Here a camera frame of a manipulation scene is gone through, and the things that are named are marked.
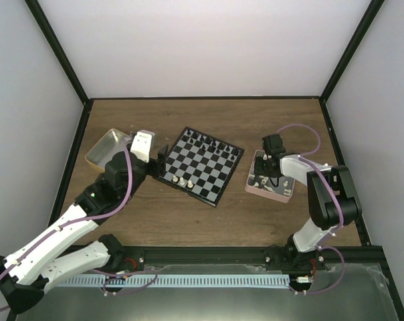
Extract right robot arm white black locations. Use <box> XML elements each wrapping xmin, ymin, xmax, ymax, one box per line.
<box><xmin>254</xmin><ymin>134</ymin><xmax>362</xmax><ymax>270</ymax></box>

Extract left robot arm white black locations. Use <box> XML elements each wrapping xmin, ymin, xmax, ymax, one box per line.
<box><xmin>0</xmin><ymin>146</ymin><xmax>168</xmax><ymax>314</ymax></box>

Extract white chess pieces in tin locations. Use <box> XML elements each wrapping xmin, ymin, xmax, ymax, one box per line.
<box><xmin>250</xmin><ymin>152</ymin><xmax>292</xmax><ymax>197</ymax></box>

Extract black white chess board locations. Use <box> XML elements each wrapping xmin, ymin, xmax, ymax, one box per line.
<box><xmin>157</xmin><ymin>128</ymin><xmax>244</xmax><ymax>207</ymax></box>

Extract black chess pieces row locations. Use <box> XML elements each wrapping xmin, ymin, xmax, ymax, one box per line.
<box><xmin>177</xmin><ymin>128</ymin><xmax>243</xmax><ymax>161</ymax></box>

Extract pink metal tin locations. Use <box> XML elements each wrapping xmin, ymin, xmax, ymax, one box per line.
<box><xmin>244</xmin><ymin>149</ymin><xmax>295</xmax><ymax>204</ymax></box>

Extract yellow metal tin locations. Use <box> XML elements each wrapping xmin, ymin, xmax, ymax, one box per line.
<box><xmin>84</xmin><ymin>128</ymin><xmax>134</xmax><ymax>173</ymax></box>

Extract metal front plate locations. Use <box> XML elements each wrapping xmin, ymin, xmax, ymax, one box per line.
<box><xmin>19</xmin><ymin>264</ymin><xmax>398</xmax><ymax>320</ymax></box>

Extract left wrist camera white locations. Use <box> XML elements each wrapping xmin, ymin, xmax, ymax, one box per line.
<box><xmin>130</xmin><ymin>130</ymin><xmax>155</xmax><ymax>163</ymax></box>

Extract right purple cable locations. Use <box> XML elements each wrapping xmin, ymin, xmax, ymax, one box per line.
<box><xmin>276</xmin><ymin>123</ymin><xmax>346</xmax><ymax>297</ymax></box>

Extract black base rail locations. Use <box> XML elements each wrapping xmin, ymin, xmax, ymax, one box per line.
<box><xmin>121</xmin><ymin>246</ymin><xmax>383</xmax><ymax>268</ymax></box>

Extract light blue slotted cable duct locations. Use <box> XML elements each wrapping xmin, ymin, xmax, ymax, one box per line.
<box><xmin>60</xmin><ymin>274</ymin><xmax>290</xmax><ymax>289</ymax></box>

